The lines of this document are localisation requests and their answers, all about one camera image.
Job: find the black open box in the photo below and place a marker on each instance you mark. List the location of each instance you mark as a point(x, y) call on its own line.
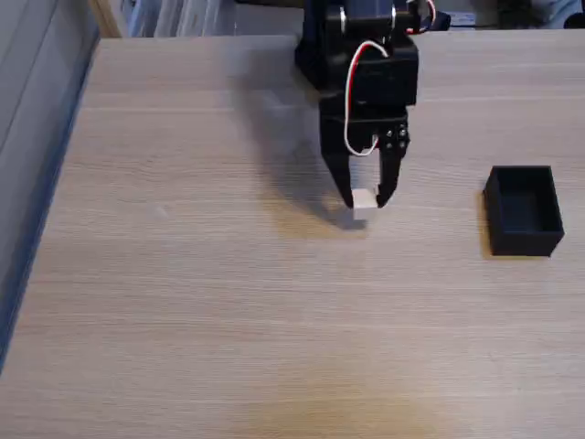
point(525, 215)

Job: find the light wooden beam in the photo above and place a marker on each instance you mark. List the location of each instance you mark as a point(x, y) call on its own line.
point(106, 18)

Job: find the dark blue object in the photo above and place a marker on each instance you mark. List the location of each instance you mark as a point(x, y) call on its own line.
point(442, 20)

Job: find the white cube block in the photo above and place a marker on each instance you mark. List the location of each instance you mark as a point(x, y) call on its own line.
point(364, 203)

